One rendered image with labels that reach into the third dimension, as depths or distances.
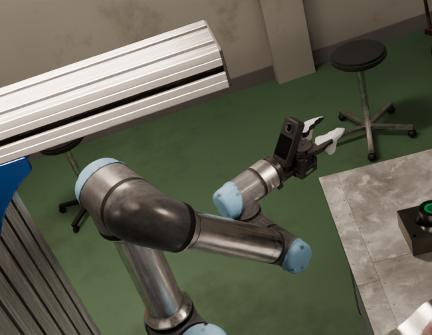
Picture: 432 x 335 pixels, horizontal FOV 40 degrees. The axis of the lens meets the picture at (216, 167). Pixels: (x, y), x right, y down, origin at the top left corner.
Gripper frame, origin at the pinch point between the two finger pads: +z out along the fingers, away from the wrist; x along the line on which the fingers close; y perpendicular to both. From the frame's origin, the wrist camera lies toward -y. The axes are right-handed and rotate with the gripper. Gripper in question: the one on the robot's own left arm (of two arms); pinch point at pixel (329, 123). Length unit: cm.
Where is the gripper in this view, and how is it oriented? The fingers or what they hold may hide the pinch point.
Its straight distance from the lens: 148.9
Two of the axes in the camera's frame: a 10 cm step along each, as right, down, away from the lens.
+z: 7.7, -5.2, 3.7
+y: 1.7, 7.3, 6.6
